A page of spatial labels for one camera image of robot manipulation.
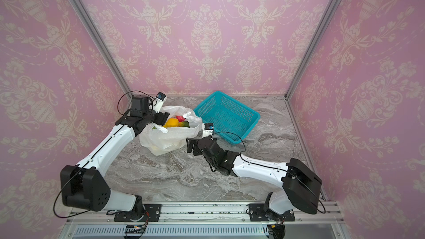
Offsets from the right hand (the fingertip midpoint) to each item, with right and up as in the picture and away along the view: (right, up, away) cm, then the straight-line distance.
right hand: (194, 139), depth 78 cm
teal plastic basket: (+21, +7, +29) cm, 36 cm away
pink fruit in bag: (-12, +9, +23) cm, 28 cm away
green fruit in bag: (-10, +6, +22) cm, 25 cm away
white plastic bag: (-18, -2, +7) cm, 20 cm away
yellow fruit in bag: (-16, +7, +17) cm, 24 cm away
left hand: (-18, +14, +7) cm, 24 cm away
